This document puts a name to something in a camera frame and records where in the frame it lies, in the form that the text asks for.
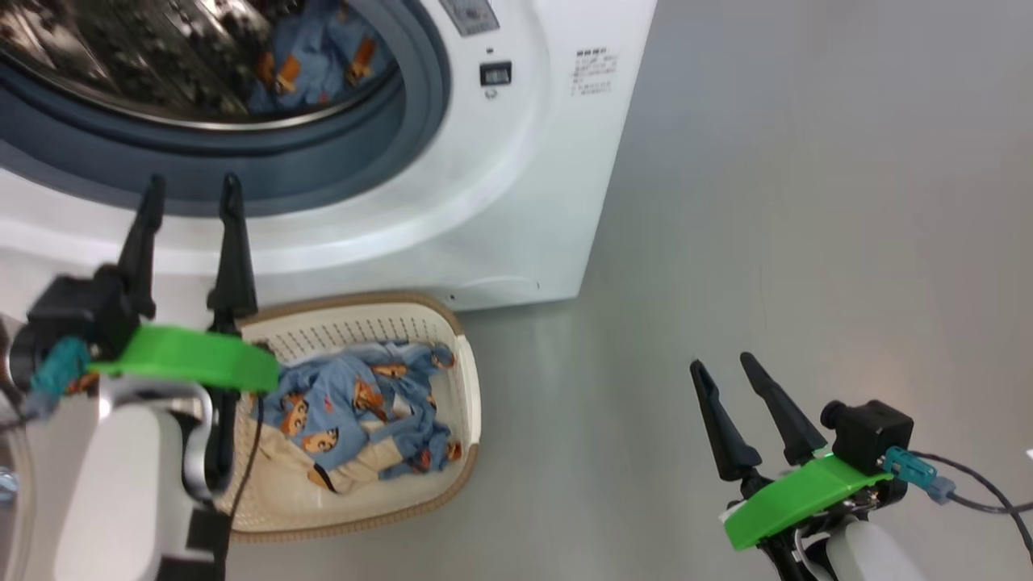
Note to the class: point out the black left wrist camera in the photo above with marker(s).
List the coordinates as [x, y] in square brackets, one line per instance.
[77, 311]

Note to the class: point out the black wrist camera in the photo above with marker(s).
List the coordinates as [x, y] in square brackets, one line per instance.
[77, 311]
[871, 432]

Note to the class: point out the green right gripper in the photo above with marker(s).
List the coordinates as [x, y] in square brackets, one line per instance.
[791, 500]

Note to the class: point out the grey warning sticker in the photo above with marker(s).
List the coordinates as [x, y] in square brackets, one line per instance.
[470, 14]

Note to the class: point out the round white filter cover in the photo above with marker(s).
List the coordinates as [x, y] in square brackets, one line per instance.
[500, 290]

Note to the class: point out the small printed text sticker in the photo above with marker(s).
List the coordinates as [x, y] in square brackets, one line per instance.
[595, 73]

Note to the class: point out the cream and blue printed garment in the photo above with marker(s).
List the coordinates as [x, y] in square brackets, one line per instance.
[347, 403]

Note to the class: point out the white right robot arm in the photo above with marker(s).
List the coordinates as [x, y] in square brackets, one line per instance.
[871, 557]

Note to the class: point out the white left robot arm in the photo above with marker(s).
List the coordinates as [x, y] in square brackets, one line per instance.
[113, 500]

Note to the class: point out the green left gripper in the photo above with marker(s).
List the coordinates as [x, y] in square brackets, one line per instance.
[194, 359]

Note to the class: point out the white front-load washing machine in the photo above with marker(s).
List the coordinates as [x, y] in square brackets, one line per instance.
[500, 202]

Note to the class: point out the black door latch socket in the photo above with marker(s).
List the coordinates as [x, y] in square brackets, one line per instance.
[495, 73]

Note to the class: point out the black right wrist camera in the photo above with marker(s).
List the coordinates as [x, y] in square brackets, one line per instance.
[871, 432]

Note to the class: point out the cream perforated laundry basket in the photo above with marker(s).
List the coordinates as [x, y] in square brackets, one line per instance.
[452, 452]

